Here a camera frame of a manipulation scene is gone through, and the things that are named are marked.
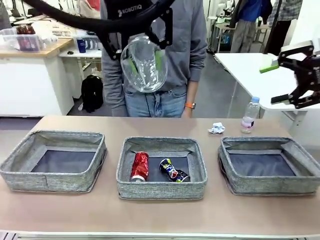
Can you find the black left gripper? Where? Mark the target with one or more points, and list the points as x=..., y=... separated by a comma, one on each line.
x=125, y=10

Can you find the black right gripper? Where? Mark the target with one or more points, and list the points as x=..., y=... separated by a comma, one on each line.
x=311, y=75

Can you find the clear crushed plastic cup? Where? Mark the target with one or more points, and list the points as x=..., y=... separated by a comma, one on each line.
x=145, y=72

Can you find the clear water bottle pink label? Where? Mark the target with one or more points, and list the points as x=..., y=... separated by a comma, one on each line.
x=250, y=117

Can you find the white paper ball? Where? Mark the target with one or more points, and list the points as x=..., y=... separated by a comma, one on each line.
x=217, y=127

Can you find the crushed red soda can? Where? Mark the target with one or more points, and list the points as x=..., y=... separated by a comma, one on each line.
x=140, y=165

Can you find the crushed blue soda can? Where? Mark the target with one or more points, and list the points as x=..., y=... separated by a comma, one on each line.
x=172, y=172

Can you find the person's grey sleeved right forearm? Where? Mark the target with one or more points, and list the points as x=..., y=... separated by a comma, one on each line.
x=112, y=95

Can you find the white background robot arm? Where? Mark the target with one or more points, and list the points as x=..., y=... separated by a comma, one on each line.
x=222, y=8

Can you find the person's bare left forearm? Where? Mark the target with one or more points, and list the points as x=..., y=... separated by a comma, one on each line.
x=193, y=91

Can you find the person's left hand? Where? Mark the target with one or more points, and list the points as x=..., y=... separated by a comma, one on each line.
x=187, y=113

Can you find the person in grey shirt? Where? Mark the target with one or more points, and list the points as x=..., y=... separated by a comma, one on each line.
x=185, y=37

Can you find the white table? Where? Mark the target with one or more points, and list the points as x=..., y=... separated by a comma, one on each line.
x=250, y=65

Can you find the white desk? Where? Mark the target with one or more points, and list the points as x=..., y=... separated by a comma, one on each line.
x=85, y=53

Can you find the person in beige jacket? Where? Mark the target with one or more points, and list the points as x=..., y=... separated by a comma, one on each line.
x=87, y=10

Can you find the blue drink bottle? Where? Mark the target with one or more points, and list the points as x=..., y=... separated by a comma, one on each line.
x=81, y=45

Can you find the person in blue top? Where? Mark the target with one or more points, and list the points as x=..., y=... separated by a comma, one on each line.
x=246, y=32

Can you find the person in plaid shirt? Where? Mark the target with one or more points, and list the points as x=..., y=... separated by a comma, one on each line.
x=285, y=10

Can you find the black computer mouse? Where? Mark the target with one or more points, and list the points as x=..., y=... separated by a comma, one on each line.
x=70, y=52

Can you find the black backpack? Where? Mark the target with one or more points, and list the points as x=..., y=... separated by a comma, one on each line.
x=92, y=92

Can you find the white lattice crate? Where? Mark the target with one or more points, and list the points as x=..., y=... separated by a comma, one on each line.
x=62, y=32

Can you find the wood topped white cabinet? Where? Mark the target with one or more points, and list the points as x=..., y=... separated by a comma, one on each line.
x=58, y=46

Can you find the orange wristband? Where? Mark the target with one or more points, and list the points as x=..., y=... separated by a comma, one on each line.
x=190, y=105

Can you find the grey fabric basket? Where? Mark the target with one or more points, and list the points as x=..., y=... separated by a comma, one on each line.
x=262, y=185
x=62, y=183
x=160, y=190

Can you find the brown bottle pack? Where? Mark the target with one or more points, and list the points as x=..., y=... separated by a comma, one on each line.
x=25, y=30

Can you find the clear plastic storage box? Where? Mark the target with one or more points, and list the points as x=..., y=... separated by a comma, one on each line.
x=15, y=40

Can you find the aluminium table frame rail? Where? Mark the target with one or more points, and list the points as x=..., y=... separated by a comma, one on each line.
x=10, y=236

